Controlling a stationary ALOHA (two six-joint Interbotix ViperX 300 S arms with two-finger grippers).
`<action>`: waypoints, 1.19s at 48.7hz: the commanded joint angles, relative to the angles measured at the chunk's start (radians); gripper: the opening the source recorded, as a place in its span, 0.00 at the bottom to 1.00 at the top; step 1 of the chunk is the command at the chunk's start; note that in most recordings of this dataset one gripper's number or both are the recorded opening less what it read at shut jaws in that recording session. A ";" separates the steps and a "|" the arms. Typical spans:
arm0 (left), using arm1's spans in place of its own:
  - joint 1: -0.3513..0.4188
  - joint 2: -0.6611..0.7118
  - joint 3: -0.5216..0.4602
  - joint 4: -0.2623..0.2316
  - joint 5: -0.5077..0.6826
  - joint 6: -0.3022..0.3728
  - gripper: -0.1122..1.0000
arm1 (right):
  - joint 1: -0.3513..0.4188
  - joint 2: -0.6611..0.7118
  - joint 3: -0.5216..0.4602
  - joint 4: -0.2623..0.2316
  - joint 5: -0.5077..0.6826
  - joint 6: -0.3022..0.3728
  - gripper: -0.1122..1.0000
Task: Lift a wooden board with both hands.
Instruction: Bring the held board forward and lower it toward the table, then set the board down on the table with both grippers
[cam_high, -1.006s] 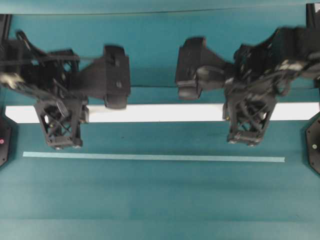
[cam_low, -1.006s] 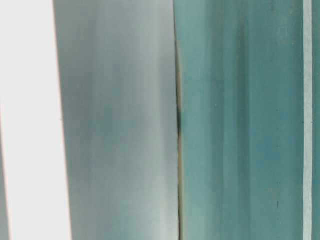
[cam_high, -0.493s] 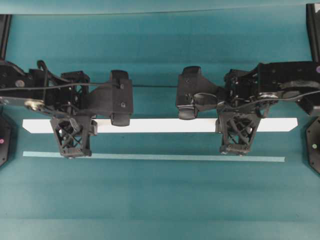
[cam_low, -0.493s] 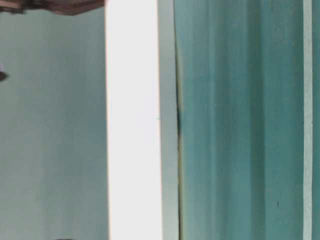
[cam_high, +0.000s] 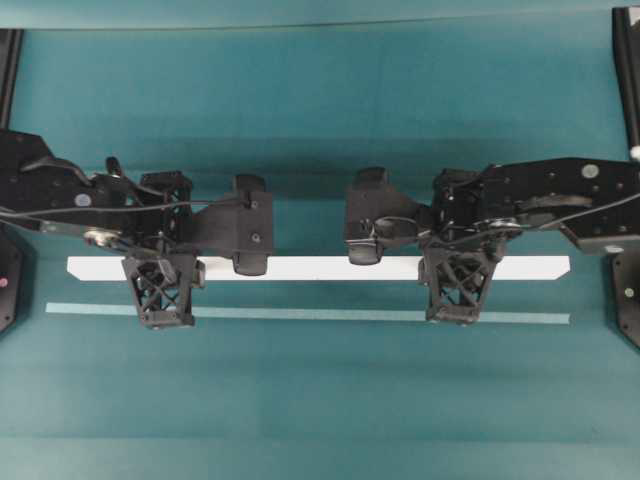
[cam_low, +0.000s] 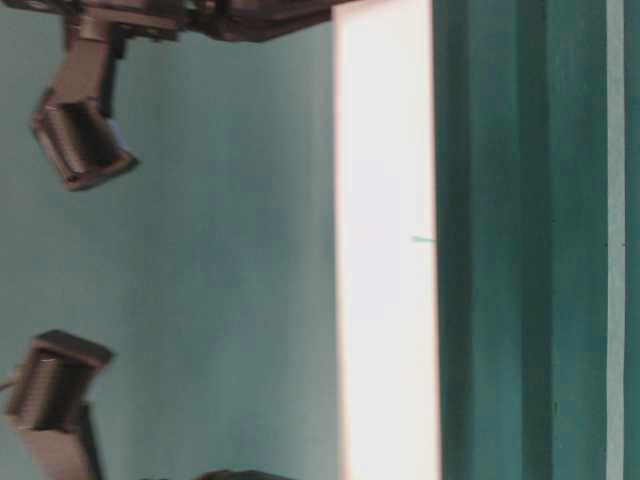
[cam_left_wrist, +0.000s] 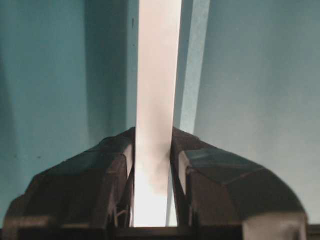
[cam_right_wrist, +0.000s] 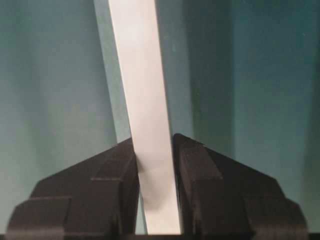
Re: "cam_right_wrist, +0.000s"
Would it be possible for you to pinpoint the teal table mat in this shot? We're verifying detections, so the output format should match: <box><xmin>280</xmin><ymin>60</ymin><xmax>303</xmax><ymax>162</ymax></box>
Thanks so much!
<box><xmin>0</xmin><ymin>0</ymin><xmax>320</xmax><ymax>234</ymax></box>

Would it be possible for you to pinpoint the white wooden board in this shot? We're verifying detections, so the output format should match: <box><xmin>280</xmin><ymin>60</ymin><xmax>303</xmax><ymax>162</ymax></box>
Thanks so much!
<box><xmin>109</xmin><ymin>0</ymin><xmax>181</xmax><ymax>235</ymax></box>

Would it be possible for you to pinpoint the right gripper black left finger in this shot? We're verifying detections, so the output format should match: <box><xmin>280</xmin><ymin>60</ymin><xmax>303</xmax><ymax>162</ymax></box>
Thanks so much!
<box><xmin>6</xmin><ymin>139</ymin><xmax>140</xmax><ymax>240</ymax></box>

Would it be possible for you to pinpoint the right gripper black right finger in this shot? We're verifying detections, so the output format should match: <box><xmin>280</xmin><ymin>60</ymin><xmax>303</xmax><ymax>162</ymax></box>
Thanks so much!
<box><xmin>173</xmin><ymin>133</ymin><xmax>308</xmax><ymax>240</ymax></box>

